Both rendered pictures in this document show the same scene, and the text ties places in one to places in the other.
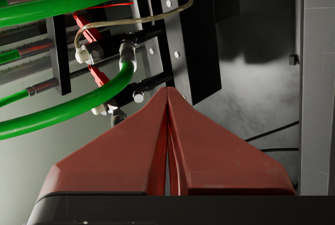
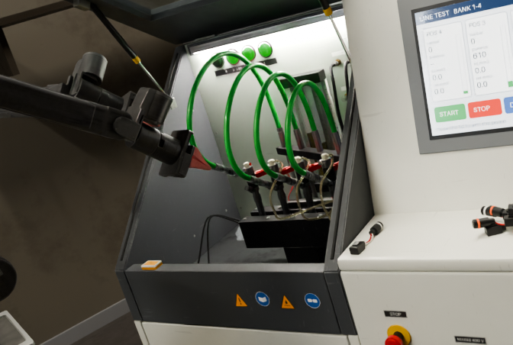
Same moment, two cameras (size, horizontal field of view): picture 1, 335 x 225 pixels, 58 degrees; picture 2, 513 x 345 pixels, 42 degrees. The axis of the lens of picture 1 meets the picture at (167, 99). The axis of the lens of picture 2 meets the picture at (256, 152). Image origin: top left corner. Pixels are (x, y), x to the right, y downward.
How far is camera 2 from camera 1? 1.33 m
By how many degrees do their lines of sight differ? 21
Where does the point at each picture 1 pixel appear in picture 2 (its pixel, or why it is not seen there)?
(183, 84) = (252, 219)
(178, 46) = (272, 218)
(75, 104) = (229, 153)
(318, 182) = (174, 268)
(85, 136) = (253, 158)
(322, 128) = (200, 269)
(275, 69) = not seen: hidden behind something
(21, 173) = (235, 110)
